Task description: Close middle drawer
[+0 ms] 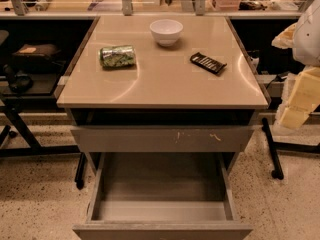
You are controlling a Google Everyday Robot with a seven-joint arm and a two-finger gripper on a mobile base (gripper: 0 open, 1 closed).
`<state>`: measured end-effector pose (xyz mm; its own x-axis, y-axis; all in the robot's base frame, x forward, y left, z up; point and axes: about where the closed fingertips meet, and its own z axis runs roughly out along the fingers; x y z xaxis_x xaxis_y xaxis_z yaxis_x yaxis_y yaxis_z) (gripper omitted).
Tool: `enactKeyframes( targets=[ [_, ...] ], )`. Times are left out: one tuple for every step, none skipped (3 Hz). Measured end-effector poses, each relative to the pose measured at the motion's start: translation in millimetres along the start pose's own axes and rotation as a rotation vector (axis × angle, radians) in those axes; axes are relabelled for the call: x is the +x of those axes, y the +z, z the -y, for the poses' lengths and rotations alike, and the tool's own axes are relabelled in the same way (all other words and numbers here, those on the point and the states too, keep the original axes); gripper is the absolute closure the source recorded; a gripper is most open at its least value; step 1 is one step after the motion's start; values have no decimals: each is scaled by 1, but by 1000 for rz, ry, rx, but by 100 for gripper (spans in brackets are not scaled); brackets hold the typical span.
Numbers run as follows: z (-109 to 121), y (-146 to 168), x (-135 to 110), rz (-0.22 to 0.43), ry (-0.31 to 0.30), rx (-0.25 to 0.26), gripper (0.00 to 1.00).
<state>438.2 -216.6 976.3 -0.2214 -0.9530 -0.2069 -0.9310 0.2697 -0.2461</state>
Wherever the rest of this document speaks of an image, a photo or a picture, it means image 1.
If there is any grey drawer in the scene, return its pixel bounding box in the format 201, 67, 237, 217
71, 126, 254, 152
73, 153, 252, 240

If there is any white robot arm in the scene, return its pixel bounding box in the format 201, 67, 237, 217
292, 0, 320, 66

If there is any grey drawer cabinet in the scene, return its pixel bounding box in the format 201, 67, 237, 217
57, 14, 269, 168

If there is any green crushed soda can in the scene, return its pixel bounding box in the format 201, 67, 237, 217
98, 45, 136, 68

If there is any black ridged chip bag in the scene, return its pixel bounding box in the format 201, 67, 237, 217
190, 52, 226, 75

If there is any white ceramic bowl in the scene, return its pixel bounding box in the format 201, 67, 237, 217
149, 19, 183, 47

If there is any black metal table leg left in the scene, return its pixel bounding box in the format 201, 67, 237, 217
74, 154, 86, 190

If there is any black metal table leg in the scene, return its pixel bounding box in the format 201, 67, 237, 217
262, 118, 284, 180
74, 154, 86, 190

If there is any black metal table leg right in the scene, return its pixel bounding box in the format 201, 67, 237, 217
262, 118, 284, 180

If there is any black bag on shelf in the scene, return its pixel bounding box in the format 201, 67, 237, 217
13, 44, 60, 60

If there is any black round object on shelf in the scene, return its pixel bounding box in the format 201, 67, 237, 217
3, 64, 33, 93

